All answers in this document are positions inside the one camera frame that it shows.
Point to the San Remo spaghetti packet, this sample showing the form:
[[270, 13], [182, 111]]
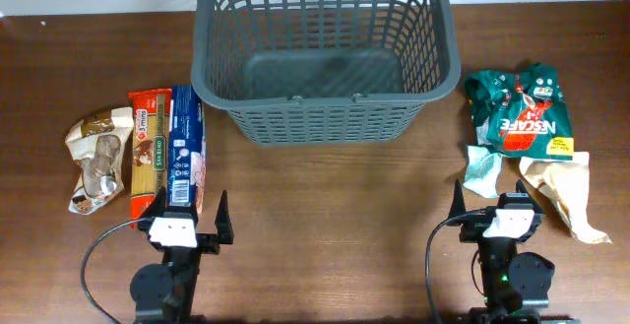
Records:
[[151, 114]]

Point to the brown white snack bag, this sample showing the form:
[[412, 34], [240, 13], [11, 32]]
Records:
[[96, 145]]

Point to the green Nescafe coffee bag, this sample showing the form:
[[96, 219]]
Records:
[[521, 114]]

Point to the light teal small packet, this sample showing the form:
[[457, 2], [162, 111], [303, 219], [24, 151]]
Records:
[[484, 166]]

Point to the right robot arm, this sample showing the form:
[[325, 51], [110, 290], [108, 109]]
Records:
[[514, 284]]

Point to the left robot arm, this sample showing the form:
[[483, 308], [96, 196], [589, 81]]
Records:
[[163, 292]]

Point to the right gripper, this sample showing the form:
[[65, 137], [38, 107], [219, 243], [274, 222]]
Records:
[[474, 226]]

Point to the beige paper bag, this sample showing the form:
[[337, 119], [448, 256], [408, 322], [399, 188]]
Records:
[[567, 185]]

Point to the grey plastic basket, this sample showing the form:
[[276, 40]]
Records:
[[323, 71]]

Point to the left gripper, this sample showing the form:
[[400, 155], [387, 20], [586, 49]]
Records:
[[212, 242]]

